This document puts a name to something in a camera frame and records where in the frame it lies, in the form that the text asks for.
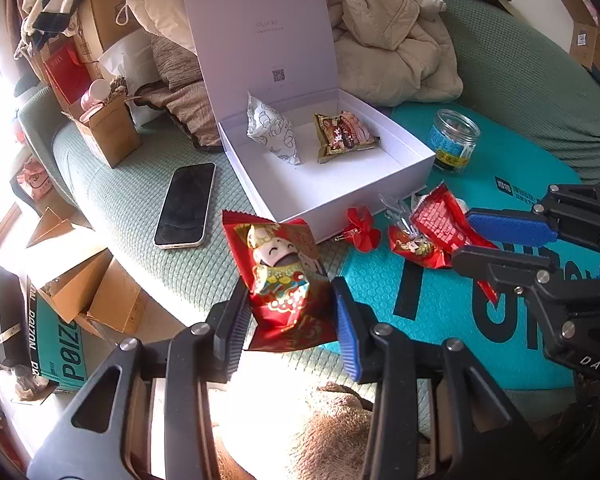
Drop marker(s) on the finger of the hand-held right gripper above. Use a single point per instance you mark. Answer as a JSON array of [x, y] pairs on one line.
[[505, 266], [505, 225]]

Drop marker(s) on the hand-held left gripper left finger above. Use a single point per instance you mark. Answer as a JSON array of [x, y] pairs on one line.
[[236, 330]]

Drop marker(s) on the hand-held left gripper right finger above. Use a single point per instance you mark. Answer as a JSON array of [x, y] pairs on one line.
[[350, 340]]

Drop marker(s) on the red grid pattern snack packet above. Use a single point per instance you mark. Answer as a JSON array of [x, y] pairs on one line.
[[440, 215]]

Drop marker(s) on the red cartoon snack packet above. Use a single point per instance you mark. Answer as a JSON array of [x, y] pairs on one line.
[[415, 250], [280, 270]]

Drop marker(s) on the white gift box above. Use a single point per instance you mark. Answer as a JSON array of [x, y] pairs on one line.
[[330, 185]]

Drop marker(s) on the brown snack packet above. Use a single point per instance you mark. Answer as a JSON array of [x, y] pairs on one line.
[[345, 135]]

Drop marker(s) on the white printed snack packet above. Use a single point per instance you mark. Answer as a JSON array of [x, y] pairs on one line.
[[272, 130]]

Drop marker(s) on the teal bubble mailer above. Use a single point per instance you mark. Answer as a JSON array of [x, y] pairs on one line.
[[430, 320]]

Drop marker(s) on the brown fuzzy cloth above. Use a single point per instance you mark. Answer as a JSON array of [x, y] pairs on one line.
[[330, 425]]

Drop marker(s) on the clear plastic jar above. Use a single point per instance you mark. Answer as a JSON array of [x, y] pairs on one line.
[[452, 145]]

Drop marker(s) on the plain cardboard box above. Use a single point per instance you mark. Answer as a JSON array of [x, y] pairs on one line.
[[125, 305]]

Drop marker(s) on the black smartphone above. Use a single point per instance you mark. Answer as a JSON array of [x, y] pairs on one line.
[[185, 205]]

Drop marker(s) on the teal printed cardboard box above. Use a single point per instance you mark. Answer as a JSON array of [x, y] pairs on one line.
[[65, 350]]

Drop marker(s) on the beige padded jacket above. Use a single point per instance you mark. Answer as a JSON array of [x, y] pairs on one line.
[[395, 60]]

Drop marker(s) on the labelled cardboard box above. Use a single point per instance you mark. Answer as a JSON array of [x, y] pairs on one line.
[[592, 40]]

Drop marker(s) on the small open cardboard box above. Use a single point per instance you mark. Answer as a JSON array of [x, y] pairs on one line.
[[110, 135]]

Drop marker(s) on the brown grey cushion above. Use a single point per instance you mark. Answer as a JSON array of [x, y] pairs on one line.
[[180, 100]]

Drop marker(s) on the pink printed bag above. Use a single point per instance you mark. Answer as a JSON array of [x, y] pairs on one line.
[[35, 180]]

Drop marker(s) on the pink white cup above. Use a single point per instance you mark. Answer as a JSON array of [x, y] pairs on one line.
[[97, 94]]

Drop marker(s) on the white paper bag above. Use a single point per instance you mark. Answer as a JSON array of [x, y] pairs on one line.
[[127, 65]]

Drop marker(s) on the red box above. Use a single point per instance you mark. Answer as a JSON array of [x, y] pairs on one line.
[[65, 72]]

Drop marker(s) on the brown kraft paper bag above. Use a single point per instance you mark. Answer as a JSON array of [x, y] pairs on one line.
[[100, 15]]

